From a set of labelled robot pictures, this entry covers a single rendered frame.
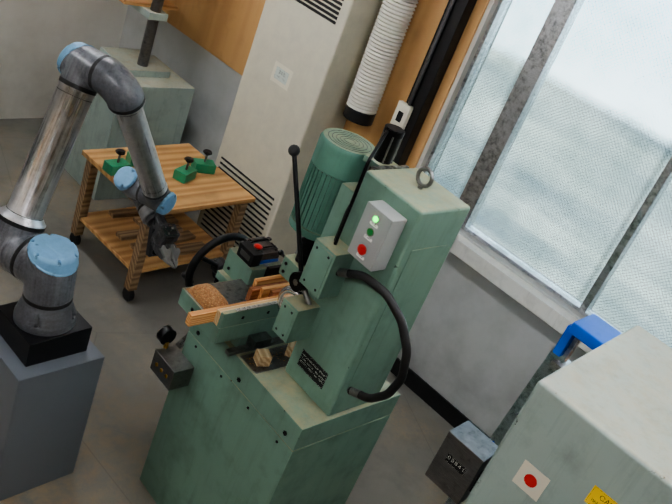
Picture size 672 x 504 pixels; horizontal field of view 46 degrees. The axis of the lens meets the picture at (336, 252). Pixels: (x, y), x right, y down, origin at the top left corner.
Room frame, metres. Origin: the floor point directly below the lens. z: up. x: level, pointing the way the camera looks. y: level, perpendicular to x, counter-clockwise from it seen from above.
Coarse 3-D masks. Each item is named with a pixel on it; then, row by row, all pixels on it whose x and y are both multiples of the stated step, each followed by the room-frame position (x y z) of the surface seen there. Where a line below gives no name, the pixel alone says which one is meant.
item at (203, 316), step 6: (252, 300) 2.11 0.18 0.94; (258, 300) 2.12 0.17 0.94; (222, 306) 2.01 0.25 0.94; (228, 306) 2.03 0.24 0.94; (192, 312) 1.93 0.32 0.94; (198, 312) 1.94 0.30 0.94; (204, 312) 1.95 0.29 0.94; (210, 312) 1.96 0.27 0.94; (186, 318) 1.92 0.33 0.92; (192, 318) 1.91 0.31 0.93; (198, 318) 1.93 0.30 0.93; (204, 318) 1.95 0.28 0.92; (210, 318) 1.97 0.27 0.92; (186, 324) 1.91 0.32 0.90; (192, 324) 1.92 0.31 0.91; (198, 324) 1.94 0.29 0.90
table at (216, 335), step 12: (216, 276) 2.30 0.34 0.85; (228, 276) 2.30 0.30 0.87; (216, 288) 2.15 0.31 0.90; (228, 288) 2.18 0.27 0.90; (240, 288) 2.21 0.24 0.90; (180, 300) 2.08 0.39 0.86; (192, 300) 2.05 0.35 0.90; (228, 300) 2.12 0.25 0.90; (240, 300) 2.14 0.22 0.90; (204, 324) 2.00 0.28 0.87; (240, 324) 2.02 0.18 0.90; (252, 324) 2.06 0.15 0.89; (264, 324) 2.10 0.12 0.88; (216, 336) 1.96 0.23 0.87; (228, 336) 2.00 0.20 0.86; (240, 336) 2.04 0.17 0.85
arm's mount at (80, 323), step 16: (0, 320) 1.97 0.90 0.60; (80, 320) 2.06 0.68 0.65; (16, 336) 1.91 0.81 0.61; (32, 336) 1.91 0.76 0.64; (48, 336) 1.94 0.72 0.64; (64, 336) 1.97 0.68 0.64; (80, 336) 2.02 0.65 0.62; (16, 352) 1.91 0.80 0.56; (32, 352) 1.88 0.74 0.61; (48, 352) 1.93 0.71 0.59; (64, 352) 1.98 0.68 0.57
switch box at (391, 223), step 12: (372, 204) 1.91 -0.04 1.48; (384, 204) 1.94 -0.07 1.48; (372, 216) 1.90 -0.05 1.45; (384, 216) 1.88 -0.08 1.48; (396, 216) 1.90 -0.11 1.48; (360, 228) 1.91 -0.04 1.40; (384, 228) 1.87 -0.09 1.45; (396, 228) 1.88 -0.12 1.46; (360, 240) 1.90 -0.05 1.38; (372, 240) 1.88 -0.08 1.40; (384, 240) 1.86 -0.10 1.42; (396, 240) 1.90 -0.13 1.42; (372, 252) 1.87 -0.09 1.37; (384, 252) 1.88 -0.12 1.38; (372, 264) 1.87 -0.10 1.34; (384, 264) 1.90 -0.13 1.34
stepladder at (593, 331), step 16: (592, 320) 2.46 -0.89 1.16; (560, 336) 2.46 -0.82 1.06; (576, 336) 2.38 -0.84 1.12; (592, 336) 2.35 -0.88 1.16; (608, 336) 2.39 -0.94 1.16; (560, 352) 2.41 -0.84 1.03; (544, 368) 2.43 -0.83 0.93; (528, 384) 2.43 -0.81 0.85; (512, 416) 2.41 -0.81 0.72; (496, 432) 2.41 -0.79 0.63
